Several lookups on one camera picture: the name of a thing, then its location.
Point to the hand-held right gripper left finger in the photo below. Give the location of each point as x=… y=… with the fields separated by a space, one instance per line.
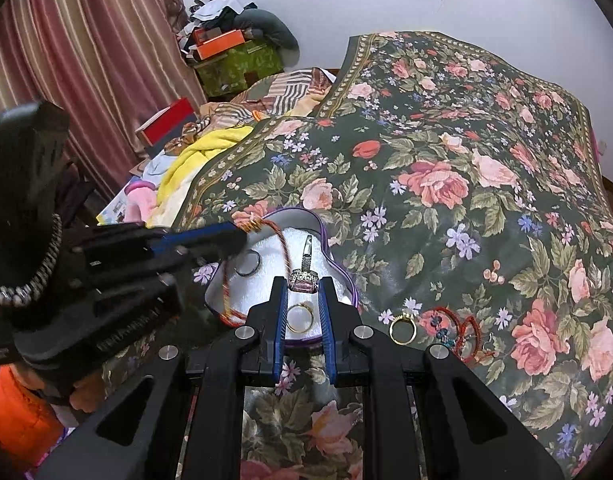
x=277 y=332

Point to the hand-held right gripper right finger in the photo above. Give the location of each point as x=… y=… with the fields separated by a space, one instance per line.
x=327 y=332

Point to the orange box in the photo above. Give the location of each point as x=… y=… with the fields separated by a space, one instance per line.
x=219 y=42

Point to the yellow cloth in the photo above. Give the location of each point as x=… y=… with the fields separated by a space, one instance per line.
x=201 y=147

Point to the pile of white clothes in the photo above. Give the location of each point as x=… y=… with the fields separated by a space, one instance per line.
x=214 y=7

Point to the printed paper sheet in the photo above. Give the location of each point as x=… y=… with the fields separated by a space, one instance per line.
x=114 y=210

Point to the silver clip pendant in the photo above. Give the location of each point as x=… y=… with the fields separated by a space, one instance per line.
x=307 y=252

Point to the person's left hand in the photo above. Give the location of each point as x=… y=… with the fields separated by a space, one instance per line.
x=86 y=394

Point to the heart-shaped purple jewelry box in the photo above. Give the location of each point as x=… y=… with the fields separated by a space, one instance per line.
x=266 y=260

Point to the light blue cloth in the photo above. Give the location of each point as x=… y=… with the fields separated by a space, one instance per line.
x=159 y=165

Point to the person's orange-sleeved left forearm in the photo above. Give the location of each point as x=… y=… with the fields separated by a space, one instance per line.
x=14 y=410

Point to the blue bead earring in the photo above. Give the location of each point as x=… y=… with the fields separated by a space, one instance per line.
x=442 y=335

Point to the brown striped cloth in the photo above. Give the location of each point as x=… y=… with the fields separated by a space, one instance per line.
x=281 y=87

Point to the dark green floral bedspread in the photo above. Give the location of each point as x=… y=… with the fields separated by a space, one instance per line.
x=436 y=220

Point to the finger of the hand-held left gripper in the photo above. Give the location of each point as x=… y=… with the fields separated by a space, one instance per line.
x=206 y=254
x=201 y=234

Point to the red box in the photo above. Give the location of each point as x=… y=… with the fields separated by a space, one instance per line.
x=164 y=122

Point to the striped pink curtain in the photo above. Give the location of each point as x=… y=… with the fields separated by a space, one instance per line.
x=76 y=50

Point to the green patterned box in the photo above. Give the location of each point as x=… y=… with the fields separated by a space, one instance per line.
x=236 y=67

